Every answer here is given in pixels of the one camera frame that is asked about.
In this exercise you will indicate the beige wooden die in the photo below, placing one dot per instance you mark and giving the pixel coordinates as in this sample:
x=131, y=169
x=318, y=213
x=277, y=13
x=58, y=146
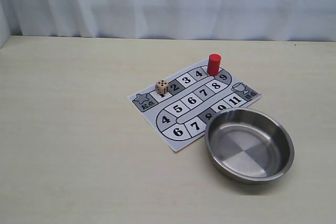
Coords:
x=162, y=87

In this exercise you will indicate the red cylinder game piece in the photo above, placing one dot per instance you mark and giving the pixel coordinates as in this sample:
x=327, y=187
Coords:
x=213, y=64

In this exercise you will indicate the paper number game board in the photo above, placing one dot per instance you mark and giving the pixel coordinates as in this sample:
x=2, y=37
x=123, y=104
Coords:
x=194, y=97

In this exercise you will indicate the stainless steel round bowl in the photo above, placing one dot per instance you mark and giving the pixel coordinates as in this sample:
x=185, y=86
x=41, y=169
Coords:
x=248, y=146

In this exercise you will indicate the white curtain backdrop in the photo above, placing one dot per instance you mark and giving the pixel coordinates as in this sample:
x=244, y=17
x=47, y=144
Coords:
x=300, y=20

